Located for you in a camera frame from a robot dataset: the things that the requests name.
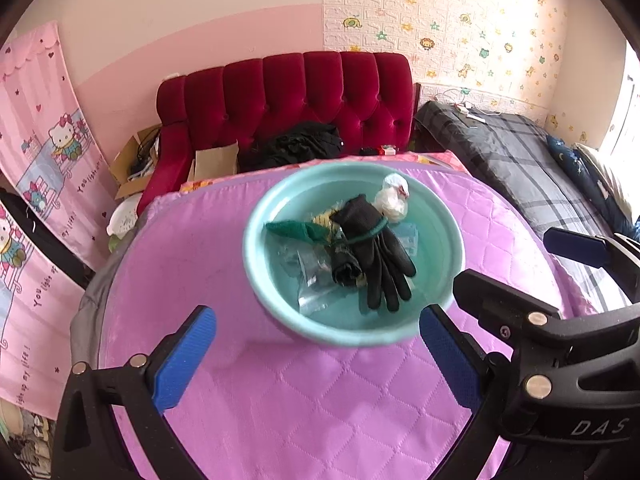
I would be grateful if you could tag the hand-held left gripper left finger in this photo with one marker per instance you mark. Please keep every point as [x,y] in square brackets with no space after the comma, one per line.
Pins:
[182,360]

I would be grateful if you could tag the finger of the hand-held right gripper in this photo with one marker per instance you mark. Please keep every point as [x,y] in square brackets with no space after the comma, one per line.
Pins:
[490,295]
[575,245]

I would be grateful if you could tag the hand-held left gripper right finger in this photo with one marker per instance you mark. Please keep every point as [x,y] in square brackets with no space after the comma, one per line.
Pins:
[447,355]

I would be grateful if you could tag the teal plastic basin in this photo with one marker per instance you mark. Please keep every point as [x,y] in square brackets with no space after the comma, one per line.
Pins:
[435,240]

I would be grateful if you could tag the blue face mask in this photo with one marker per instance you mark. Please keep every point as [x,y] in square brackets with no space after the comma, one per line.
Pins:
[407,240]

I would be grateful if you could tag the black knit glove pair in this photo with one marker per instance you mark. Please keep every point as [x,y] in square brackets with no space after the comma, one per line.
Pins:
[375,245]

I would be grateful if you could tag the small black cylinder bottle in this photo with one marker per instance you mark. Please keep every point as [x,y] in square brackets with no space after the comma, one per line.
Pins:
[345,267]

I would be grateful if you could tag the white tissue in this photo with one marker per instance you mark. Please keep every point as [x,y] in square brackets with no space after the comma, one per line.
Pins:
[392,200]

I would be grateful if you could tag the clear zip bag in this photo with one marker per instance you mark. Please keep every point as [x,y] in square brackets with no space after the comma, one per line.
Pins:
[310,285]

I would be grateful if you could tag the green scouring pad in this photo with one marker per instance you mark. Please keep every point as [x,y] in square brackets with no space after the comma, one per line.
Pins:
[295,232]

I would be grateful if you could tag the beige snack packet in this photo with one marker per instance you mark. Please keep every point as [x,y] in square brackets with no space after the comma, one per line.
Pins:
[325,219]

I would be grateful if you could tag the navy star print pillow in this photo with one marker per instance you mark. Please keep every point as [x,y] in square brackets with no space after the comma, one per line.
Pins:
[580,170]

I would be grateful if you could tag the white pillow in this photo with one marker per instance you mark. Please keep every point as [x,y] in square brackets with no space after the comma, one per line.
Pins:
[610,175]

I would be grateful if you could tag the grey table cover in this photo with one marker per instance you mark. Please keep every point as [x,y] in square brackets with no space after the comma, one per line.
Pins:
[90,305]

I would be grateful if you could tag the grey plaid bed blanket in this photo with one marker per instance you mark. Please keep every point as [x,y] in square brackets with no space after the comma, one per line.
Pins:
[500,160]

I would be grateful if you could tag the purple quilted mat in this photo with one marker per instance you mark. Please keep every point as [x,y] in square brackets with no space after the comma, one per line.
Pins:
[300,400]

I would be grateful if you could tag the bright window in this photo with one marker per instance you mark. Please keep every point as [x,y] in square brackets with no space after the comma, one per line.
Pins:
[622,100]

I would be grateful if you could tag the white plastic basket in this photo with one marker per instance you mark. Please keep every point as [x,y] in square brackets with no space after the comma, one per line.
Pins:
[122,217]

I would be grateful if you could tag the pink cartoon cat curtain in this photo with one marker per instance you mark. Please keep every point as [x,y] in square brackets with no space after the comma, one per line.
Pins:
[30,320]
[45,120]

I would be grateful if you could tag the cartoon printed cloth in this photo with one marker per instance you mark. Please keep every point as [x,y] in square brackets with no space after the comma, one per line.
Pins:
[27,435]

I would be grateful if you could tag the pink printed sheet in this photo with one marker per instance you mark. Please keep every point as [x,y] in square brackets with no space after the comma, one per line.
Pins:
[205,185]

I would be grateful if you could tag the small open cardboard box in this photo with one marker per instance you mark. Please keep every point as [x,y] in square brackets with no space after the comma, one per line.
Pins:
[215,162]

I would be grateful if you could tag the black clothes pile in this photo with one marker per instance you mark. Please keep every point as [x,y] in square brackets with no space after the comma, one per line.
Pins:
[295,147]

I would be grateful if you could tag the red velvet tufted sofa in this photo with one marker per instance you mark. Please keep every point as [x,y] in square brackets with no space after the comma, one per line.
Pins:
[280,95]

